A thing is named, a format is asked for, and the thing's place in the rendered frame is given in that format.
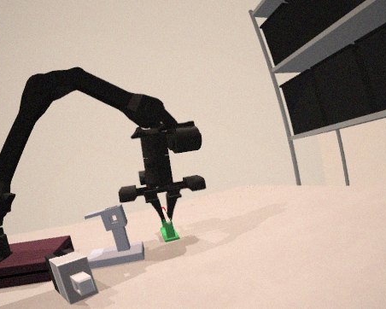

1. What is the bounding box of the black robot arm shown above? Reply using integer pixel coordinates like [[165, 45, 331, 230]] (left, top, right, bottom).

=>
[[0, 67, 202, 226]]

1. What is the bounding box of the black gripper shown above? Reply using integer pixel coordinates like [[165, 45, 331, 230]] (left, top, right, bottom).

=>
[[119, 155, 206, 222]]

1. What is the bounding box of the white pin with red head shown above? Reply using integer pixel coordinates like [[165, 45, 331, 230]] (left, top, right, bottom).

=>
[[161, 207, 171, 224]]

